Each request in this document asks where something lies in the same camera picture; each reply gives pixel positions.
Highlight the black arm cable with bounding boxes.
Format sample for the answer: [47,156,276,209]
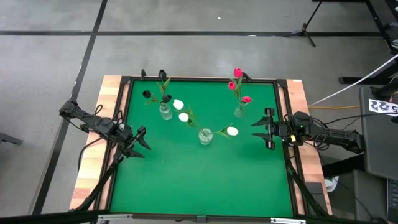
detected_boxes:
[77,136,108,172]

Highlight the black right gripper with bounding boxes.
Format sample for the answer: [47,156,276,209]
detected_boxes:
[251,108,296,151]

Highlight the grey stand foot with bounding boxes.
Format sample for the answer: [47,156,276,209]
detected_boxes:
[0,132,24,146]

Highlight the white cable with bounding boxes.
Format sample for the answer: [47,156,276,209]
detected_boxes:
[309,53,398,106]

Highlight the ribbed glass vase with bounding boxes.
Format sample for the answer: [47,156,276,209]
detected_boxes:
[159,103,174,121]

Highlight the green table mat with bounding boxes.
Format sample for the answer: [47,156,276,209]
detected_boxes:
[110,80,295,218]

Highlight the smooth slim glass vase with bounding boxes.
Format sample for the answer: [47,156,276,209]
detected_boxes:
[233,104,245,119]

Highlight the silver metal bracket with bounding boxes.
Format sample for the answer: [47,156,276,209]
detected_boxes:
[269,217,307,224]
[96,213,134,224]

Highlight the black tripod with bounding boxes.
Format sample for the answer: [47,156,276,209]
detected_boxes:
[282,0,327,48]

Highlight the black diagonal strut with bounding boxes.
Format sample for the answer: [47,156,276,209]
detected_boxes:
[74,149,122,212]
[287,161,330,217]

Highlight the yellow floor cable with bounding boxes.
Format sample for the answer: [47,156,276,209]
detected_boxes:
[308,105,361,110]

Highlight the white artificial tulip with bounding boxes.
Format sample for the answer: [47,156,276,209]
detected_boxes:
[178,112,208,134]
[172,98,208,134]
[216,123,239,139]

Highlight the black keyboard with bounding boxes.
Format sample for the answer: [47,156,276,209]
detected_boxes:
[386,179,398,223]

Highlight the black table frame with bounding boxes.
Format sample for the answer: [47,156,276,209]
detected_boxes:
[93,75,312,223]

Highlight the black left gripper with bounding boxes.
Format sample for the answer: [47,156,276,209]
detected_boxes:
[113,124,152,159]

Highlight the red artificial tulip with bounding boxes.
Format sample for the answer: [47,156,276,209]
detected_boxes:
[233,67,244,110]
[228,81,242,110]
[238,95,253,110]

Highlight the white number label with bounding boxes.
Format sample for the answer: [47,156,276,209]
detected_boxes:
[368,98,398,118]

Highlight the diamond-cut glass vase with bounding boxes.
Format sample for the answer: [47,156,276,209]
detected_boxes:
[198,128,214,146]

